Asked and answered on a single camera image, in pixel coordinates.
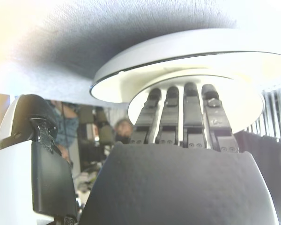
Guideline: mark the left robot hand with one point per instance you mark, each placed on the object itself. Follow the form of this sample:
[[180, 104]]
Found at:
[[178, 187]]

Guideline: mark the white plate with dark rim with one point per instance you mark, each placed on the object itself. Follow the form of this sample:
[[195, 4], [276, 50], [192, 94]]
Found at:
[[189, 42], [178, 70]]

